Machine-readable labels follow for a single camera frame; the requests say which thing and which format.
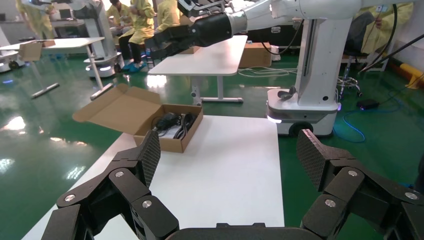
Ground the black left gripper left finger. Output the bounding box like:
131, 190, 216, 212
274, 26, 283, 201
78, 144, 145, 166
41, 129, 180, 240

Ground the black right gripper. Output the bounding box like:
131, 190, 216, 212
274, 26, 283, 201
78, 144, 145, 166
145, 12, 237, 59

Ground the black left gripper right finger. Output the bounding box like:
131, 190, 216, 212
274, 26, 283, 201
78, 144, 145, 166
295, 129, 424, 240

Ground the cardboard storage box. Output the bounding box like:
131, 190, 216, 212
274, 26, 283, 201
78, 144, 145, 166
72, 82, 205, 155

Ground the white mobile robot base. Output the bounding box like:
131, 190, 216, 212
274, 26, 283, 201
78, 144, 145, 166
0, 48, 20, 73

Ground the large cardboard box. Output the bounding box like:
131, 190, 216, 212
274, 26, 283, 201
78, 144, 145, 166
238, 42, 274, 69

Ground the small open cardboard box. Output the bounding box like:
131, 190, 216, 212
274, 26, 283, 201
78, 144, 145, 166
17, 39, 57, 63

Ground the person in yellow coat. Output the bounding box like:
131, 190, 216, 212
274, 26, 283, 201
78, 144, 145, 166
155, 0, 182, 35
14, 0, 56, 41

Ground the seated person yellow coat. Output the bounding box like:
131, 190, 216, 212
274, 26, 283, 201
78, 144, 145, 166
118, 0, 157, 73
105, 0, 134, 38
343, 2, 424, 56

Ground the white instruction sheet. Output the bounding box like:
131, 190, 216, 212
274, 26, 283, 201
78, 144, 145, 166
161, 127, 187, 140

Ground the black power adapter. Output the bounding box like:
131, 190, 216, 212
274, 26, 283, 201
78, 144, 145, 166
153, 111, 182, 132

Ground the black floor device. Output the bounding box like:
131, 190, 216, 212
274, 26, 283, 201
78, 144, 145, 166
356, 98, 381, 112

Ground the long white table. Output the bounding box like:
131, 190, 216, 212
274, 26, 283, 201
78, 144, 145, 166
0, 36, 116, 101

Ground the chrome stool base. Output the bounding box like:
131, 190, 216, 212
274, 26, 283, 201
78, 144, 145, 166
337, 53, 364, 99

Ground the yellow floor guard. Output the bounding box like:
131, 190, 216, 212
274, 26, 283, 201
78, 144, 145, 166
398, 62, 424, 89

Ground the white wheeled column robot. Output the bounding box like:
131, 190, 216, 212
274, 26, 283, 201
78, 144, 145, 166
266, 17, 340, 138

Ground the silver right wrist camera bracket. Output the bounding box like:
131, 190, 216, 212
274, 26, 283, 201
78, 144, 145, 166
176, 0, 230, 18

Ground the blue floor cable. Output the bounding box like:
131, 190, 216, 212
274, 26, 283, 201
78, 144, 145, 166
342, 95, 404, 144

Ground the black coiled power cord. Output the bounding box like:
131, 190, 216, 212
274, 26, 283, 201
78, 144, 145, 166
173, 112, 197, 140

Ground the white floor cable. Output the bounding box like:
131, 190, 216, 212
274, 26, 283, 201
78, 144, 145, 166
237, 65, 300, 79

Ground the black hanging cable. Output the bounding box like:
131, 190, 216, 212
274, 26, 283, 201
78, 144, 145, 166
357, 2, 424, 74

